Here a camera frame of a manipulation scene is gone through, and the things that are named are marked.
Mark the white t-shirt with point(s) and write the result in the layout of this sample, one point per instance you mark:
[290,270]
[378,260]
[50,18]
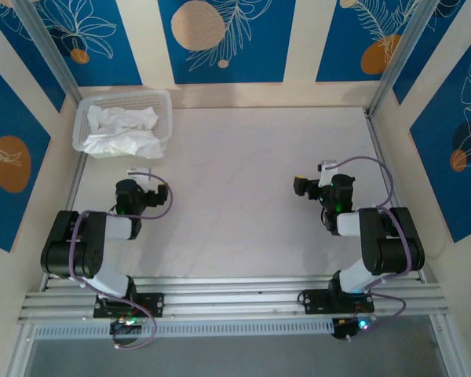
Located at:
[121,133]

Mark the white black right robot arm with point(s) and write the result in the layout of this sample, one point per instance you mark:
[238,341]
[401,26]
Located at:
[392,243]

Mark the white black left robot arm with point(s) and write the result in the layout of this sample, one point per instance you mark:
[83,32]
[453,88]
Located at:
[70,243]

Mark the white perforated plastic basket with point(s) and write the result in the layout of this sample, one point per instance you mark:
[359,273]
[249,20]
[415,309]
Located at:
[163,102]

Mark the black left controller board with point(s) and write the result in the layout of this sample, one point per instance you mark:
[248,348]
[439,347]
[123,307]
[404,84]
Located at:
[126,326]

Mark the black controller board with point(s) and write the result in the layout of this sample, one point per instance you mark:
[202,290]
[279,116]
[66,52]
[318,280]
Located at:
[349,326]
[126,326]

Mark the black right controller board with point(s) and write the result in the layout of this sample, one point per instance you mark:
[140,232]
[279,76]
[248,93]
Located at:
[349,326]

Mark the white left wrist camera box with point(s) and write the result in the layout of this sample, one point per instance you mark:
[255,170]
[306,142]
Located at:
[139,173]

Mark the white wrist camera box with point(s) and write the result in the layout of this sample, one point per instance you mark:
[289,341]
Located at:
[139,173]
[327,170]

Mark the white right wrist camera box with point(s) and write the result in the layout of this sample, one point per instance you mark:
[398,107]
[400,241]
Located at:
[327,170]

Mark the aluminium side rail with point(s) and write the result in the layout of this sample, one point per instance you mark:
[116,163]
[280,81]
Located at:
[380,145]
[74,180]

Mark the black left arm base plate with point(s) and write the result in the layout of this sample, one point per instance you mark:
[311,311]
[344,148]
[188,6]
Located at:
[151,304]

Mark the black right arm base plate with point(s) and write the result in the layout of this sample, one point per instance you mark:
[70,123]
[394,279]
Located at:
[316,300]

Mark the aluminium mounting rail beam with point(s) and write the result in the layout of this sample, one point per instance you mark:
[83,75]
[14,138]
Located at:
[227,294]

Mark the aluminium corner post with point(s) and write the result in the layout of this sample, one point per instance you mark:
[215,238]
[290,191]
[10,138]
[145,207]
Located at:
[402,59]
[47,51]

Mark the aluminium lower frame bar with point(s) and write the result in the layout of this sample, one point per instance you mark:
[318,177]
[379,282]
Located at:
[445,345]
[21,351]

